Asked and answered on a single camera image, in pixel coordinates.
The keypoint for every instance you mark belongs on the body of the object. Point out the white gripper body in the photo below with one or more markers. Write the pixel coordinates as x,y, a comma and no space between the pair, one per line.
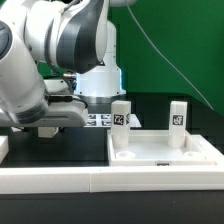
60,114

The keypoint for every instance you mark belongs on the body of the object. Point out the white square table top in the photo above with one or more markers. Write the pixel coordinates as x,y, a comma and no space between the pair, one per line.
150,148

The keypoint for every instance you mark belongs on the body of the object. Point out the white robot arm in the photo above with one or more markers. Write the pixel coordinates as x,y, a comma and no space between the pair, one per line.
71,36

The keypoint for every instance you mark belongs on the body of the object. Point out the white marker sheet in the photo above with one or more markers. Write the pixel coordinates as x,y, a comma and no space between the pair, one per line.
104,120

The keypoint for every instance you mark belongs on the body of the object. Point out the white U-shaped fence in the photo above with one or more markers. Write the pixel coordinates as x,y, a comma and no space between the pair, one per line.
110,178

